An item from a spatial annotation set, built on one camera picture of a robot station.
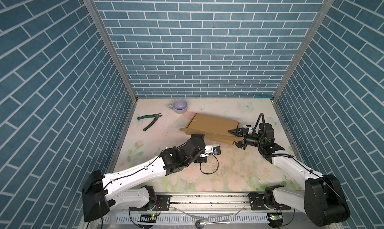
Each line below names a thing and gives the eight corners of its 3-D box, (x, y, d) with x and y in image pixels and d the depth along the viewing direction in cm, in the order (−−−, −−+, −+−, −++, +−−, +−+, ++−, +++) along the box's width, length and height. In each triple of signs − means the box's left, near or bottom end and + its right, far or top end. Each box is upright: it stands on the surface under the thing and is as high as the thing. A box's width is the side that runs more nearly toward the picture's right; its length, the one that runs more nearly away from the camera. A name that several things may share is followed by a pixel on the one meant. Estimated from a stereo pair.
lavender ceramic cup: (169, 115, 112) (168, 109, 107) (171, 104, 119) (170, 98, 114) (187, 115, 112) (186, 109, 107) (187, 104, 119) (187, 98, 114)
